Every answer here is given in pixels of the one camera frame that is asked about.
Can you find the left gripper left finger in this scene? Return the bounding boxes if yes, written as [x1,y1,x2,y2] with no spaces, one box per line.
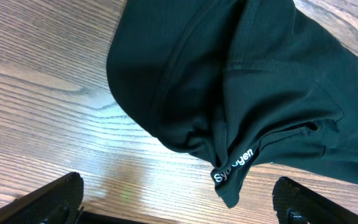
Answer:
[0,172,84,224]

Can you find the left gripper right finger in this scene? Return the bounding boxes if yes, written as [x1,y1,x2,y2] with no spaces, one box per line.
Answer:
[272,177,358,224]

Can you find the black polo shirt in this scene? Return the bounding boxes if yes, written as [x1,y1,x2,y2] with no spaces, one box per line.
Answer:
[106,0,358,208]

